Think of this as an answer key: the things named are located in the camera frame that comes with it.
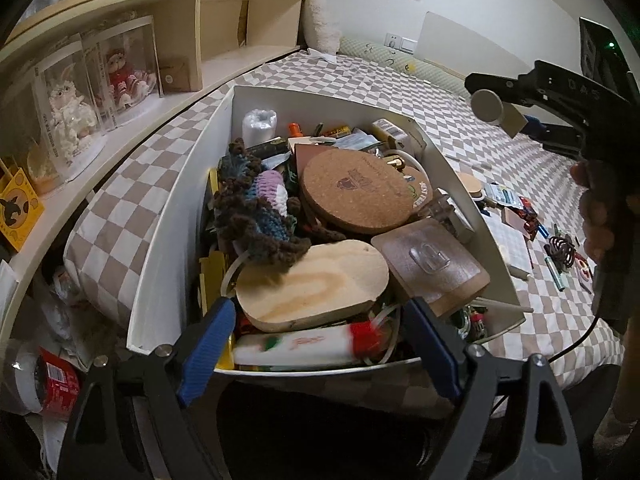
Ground white plastic bag roll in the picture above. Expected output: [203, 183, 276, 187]
[242, 109, 278, 147]

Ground red-dress doll in clear box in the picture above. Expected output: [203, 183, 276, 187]
[82, 15, 163, 128]

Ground oval wooden board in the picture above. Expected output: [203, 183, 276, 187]
[235, 240, 390, 333]

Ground blue white packet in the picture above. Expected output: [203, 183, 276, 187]
[485, 182, 521, 208]

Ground pale green bolster cushion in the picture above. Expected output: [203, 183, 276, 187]
[337, 35, 473, 96]

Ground white tube with red print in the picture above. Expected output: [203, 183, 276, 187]
[234, 321, 381, 367]

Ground rabbit doll in clear box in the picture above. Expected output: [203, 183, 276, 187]
[32, 35, 108, 181]

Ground round wooden lid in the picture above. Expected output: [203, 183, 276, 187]
[457, 171, 488, 201]

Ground white grid notebook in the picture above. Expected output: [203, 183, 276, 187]
[487, 217, 533, 278]

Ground round printed coaster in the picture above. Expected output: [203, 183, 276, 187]
[400, 162, 432, 211]

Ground brown hair claw clip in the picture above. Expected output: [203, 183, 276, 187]
[544, 234, 578, 268]

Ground crumpled white plastic bag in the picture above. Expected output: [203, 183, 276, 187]
[30, 260, 126, 361]

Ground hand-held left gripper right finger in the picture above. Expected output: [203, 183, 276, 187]
[402, 297, 586, 480]

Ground white fluffy pillow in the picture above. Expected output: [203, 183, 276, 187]
[302, 0, 342, 56]

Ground wooden shelf unit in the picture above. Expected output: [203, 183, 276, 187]
[0, 0, 308, 311]

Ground small white labelled box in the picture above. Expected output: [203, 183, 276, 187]
[371, 117, 408, 141]

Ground black cable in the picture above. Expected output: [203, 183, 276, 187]
[542, 305, 601, 363]

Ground orange white scissors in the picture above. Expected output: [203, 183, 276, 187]
[572, 255, 596, 293]

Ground checkered bed sheet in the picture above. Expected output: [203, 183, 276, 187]
[62, 47, 640, 411]

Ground brown card with clear hook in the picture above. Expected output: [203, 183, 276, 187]
[371, 217, 491, 316]

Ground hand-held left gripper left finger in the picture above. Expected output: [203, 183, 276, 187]
[57, 297, 238, 480]

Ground person's right forearm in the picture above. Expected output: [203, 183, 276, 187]
[614, 332, 640, 428]

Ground person's right hand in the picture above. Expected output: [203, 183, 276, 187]
[570, 160, 619, 266]

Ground multicolour crocheted piece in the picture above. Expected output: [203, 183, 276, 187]
[212, 137, 312, 276]

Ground round cork coaster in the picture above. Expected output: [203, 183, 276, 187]
[300, 150, 426, 233]

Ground white wall panel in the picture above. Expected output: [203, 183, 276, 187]
[417, 10, 538, 91]

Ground white wall socket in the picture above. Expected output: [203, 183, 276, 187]
[384, 32, 418, 53]

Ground small cardboard box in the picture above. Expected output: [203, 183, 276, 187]
[157, 57, 193, 93]

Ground grey disc with beige tab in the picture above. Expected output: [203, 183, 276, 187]
[471, 88, 529, 139]

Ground white storage box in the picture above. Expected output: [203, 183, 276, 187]
[126, 85, 527, 373]

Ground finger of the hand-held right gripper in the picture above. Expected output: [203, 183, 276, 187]
[464, 72, 543, 108]
[525, 117, 586, 155]

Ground colourful pen packet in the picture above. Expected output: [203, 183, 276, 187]
[517, 197, 548, 241]

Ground white tape roll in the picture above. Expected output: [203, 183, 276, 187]
[7, 342, 51, 413]

